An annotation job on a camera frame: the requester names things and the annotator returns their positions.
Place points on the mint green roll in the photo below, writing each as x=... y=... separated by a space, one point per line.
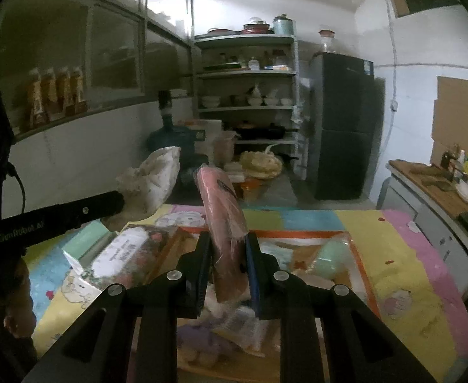
x=332 y=258

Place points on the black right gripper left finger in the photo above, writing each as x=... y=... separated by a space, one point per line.
x=131 y=334

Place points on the cardboard wall sheet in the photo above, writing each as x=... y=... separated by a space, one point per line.
x=450 y=121

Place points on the black refrigerator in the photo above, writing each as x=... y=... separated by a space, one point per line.
x=343 y=115

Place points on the cream teddy bear purple dress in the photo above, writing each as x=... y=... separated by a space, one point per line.
x=199 y=346

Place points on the light blue pot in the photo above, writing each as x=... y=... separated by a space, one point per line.
x=283 y=25

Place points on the white plastic bag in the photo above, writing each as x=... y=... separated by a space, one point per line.
x=146 y=188

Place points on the green water jug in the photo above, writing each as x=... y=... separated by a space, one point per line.
x=171 y=135

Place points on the metal kitchen shelf rack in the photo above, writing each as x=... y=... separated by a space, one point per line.
x=251 y=84

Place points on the person's left hand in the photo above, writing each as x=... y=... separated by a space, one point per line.
x=17 y=319

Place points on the glass jar on refrigerator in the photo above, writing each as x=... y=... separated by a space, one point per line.
x=327 y=41

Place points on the floral tissue pack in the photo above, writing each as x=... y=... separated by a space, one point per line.
x=131 y=258

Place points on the kitchen counter cabinet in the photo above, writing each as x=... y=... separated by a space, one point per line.
x=414 y=189

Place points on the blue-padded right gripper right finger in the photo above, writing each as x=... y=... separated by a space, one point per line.
x=326 y=335

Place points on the floral tissue cube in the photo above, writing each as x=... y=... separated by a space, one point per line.
x=283 y=255

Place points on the window cabinet frame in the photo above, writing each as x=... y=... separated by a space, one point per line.
x=128 y=51

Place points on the mint green tissue box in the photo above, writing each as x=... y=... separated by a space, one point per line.
x=82 y=249

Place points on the red pot with lid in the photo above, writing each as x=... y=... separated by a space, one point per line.
x=255 y=26

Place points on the orange-rimmed cardboard box tray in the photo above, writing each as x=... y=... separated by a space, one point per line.
x=242 y=367

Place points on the pink soft pack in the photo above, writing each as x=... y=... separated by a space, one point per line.
x=228 y=228

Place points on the small white packet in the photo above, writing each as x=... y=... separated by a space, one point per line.
x=243 y=328

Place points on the colourful cartoon tablecloth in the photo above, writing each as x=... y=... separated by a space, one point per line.
x=391 y=266

